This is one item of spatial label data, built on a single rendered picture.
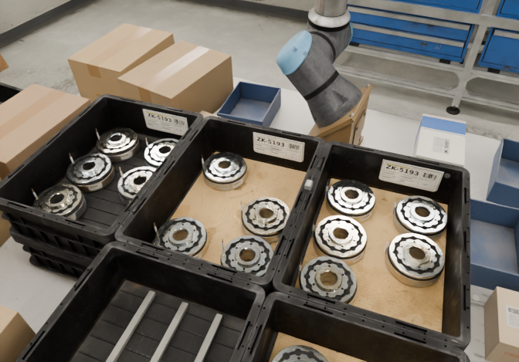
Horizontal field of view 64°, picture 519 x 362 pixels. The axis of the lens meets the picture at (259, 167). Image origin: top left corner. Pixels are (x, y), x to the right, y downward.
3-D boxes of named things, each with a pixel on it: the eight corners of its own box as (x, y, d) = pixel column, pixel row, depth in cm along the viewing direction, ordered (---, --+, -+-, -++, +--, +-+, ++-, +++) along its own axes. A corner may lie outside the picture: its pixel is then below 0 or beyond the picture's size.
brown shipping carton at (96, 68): (133, 61, 170) (123, 22, 159) (179, 72, 163) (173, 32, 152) (81, 99, 150) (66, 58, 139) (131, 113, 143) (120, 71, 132)
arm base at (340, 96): (327, 106, 128) (307, 82, 126) (368, 84, 118) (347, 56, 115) (310, 134, 118) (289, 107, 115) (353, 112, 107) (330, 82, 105)
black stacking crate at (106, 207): (114, 130, 118) (103, 95, 110) (210, 151, 110) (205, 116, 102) (8, 235, 91) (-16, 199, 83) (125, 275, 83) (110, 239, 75)
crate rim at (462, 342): (326, 147, 96) (327, 138, 94) (466, 176, 88) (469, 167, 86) (269, 296, 68) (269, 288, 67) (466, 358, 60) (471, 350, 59)
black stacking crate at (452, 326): (323, 177, 102) (327, 141, 94) (452, 208, 94) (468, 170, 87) (270, 323, 75) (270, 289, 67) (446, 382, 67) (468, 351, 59)
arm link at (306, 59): (293, 102, 117) (262, 63, 113) (316, 76, 124) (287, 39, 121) (323, 86, 107) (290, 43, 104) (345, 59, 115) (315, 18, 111)
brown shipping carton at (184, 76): (186, 79, 158) (180, 39, 147) (234, 96, 149) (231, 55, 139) (128, 120, 140) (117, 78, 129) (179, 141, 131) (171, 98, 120)
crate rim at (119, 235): (207, 122, 104) (206, 113, 102) (326, 147, 96) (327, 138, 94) (113, 246, 76) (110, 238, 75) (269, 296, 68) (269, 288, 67)
